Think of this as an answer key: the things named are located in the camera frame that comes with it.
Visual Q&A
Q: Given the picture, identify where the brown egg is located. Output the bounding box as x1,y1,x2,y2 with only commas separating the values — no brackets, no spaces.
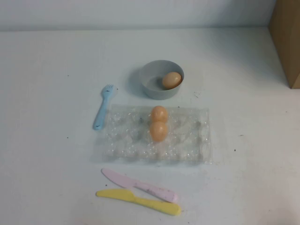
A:
162,72,182,90
150,105,169,124
149,120,168,143

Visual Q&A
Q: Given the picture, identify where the clear plastic egg tray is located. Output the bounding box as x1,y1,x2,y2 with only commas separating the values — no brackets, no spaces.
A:
92,104,215,166

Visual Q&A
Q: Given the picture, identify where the brown cardboard box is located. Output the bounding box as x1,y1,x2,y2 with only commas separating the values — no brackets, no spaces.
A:
268,0,300,90

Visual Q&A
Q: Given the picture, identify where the grey round bowl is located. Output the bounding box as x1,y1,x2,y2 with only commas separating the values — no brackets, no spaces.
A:
139,60,185,101

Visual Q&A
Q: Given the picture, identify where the light blue plastic fork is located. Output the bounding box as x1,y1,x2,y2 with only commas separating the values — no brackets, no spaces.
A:
93,84,114,131

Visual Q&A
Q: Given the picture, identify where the pink plastic knife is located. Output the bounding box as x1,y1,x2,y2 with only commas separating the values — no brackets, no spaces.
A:
101,168,180,203

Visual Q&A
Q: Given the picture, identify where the yellow plastic knife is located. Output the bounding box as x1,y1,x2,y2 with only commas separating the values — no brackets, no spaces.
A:
96,188,182,217

